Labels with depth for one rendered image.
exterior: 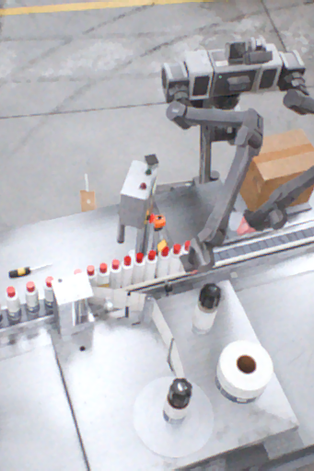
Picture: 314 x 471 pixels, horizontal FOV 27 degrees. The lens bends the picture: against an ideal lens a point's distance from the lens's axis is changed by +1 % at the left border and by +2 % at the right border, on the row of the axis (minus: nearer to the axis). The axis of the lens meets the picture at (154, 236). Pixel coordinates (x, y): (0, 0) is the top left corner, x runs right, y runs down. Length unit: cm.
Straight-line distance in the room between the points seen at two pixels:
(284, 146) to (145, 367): 120
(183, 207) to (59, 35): 250
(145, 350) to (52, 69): 284
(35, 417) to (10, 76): 294
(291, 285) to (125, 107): 223
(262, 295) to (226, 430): 65
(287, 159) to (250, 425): 119
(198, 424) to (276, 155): 125
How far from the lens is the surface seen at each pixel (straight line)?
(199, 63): 276
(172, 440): 254
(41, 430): 261
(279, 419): 265
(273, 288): 296
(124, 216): 243
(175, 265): 276
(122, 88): 487
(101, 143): 449
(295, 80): 286
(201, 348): 270
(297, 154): 308
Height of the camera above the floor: 330
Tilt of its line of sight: 55 degrees down
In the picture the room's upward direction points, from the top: 8 degrees clockwise
